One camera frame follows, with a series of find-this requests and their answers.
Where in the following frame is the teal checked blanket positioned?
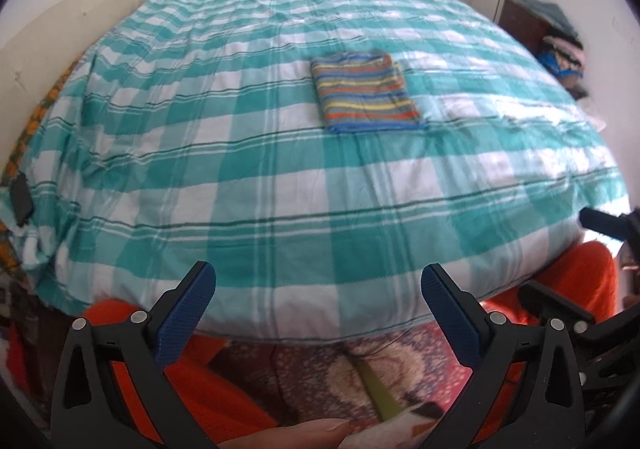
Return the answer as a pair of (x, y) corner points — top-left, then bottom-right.
(7, 0), (632, 345)

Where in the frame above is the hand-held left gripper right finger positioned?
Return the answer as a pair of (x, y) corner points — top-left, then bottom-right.
(421, 263), (586, 449)

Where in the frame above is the cream padded headboard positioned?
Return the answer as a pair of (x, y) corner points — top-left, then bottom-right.
(0, 0), (158, 170)

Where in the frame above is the small black device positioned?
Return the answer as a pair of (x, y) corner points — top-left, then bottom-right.
(11, 174), (33, 225)

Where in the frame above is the patterned floor rug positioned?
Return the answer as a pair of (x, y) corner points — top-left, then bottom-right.
(210, 319), (481, 449)

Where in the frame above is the dark wooden cabinet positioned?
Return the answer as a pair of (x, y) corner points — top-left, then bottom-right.
(500, 0), (556, 60)

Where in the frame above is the striped knitted small garment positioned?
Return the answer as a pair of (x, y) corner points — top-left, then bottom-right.
(310, 51), (430, 134)

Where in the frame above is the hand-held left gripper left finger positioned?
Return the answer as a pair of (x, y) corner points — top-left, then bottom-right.
(50, 260), (217, 449)

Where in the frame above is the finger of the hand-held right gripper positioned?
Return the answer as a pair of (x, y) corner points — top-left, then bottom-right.
(579, 208), (640, 246)
(517, 279), (598, 330)

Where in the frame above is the pile of folded clothes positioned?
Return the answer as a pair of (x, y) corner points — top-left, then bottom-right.
(520, 0), (592, 100)

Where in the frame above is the person's bare foot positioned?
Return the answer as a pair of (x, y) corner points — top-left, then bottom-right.
(215, 419), (353, 449)

